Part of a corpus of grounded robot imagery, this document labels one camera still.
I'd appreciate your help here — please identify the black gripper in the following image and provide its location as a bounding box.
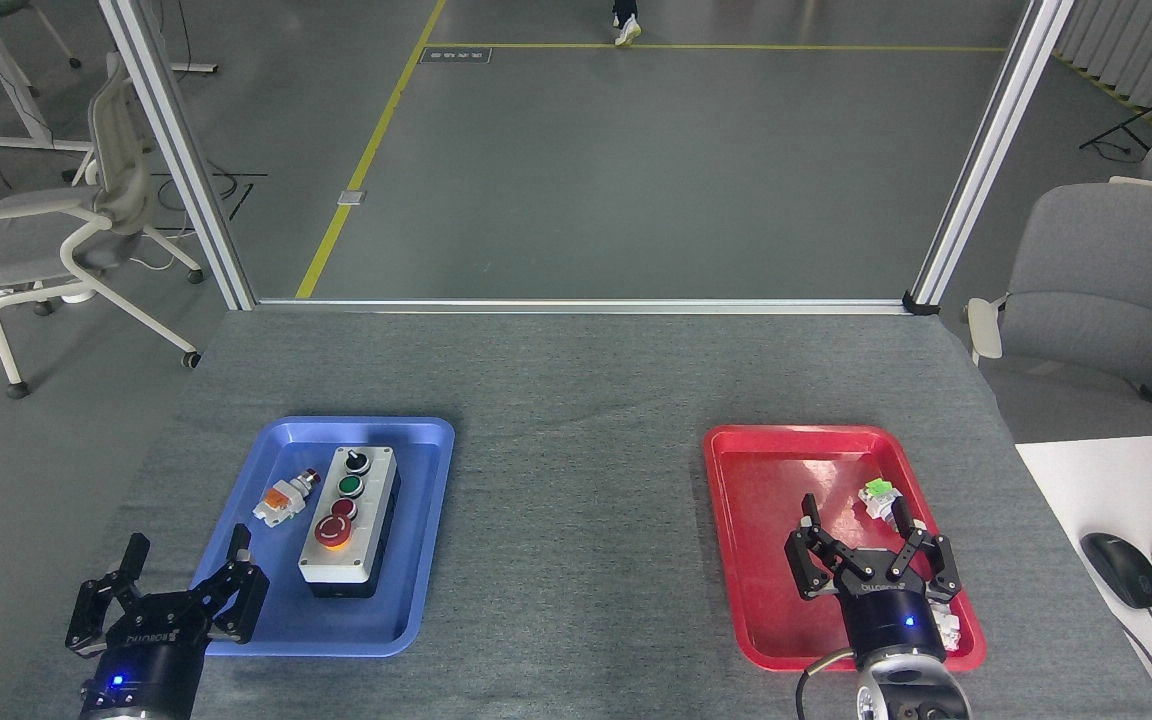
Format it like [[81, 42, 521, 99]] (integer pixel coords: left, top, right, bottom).
[[64, 523, 270, 720], [785, 493, 962, 669]]

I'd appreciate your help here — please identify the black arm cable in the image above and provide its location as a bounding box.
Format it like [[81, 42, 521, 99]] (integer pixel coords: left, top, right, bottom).
[[797, 647, 857, 720]]

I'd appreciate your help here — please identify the black floor cable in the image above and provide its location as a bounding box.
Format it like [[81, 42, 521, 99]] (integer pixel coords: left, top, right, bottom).
[[149, 168, 269, 223]]

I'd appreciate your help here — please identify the grey control box with buttons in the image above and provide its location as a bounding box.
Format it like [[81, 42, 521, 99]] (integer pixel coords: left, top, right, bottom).
[[298, 446, 401, 601]]

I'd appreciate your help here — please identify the black tripod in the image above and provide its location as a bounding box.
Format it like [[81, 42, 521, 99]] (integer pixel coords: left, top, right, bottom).
[[1079, 55, 1152, 156]]

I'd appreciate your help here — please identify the red plastic tray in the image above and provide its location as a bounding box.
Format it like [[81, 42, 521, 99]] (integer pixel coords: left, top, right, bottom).
[[703, 424, 988, 673]]

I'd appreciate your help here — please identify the white silver push button switch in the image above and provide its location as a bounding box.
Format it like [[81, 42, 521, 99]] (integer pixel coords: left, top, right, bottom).
[[926, 598, 964, 653]]

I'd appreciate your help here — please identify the red push button switch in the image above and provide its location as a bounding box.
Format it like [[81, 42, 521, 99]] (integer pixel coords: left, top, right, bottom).
[[252, 468, 323, 528]]

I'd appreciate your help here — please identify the blue plastic tray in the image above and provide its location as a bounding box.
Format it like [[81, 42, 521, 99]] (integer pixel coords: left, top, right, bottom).
[[173, 416, 456, 659]]

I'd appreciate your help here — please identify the black computer mouse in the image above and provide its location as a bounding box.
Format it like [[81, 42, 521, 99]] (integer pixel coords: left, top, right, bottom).
[[1080, 532, 1152, 610]]

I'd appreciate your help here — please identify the silver aluminium post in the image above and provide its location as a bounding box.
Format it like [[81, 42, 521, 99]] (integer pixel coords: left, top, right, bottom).
[[902, 0, 1075, 317], [99, 0, 257, 311]]

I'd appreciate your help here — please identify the white desk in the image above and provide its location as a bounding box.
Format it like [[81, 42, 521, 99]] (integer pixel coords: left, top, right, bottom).
[[1014, 431, 1152, 720]]

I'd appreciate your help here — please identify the white grey office chair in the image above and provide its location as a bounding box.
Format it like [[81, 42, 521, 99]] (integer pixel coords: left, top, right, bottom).
[[0, 52, 205, 400]]

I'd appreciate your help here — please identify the grey pleated curtain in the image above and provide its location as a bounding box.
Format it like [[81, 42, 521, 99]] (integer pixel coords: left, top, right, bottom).
[[1051, 0, 1152, 131]]

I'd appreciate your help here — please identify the green push button switch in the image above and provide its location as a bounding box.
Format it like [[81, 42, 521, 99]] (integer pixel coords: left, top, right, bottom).
[[857, 478, 905, 523]]

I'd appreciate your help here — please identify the white desk frame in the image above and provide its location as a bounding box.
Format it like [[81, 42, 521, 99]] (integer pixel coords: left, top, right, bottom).
[[0, 0, 97, 216]]

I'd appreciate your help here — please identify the silver aluminium rail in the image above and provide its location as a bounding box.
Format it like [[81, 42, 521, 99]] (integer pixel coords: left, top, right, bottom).
[[254, 298, 912, 317]]

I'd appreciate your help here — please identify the grey felt table cover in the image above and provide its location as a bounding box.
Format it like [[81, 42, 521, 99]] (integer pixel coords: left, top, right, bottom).
[[0, 308, 1152, 720]]

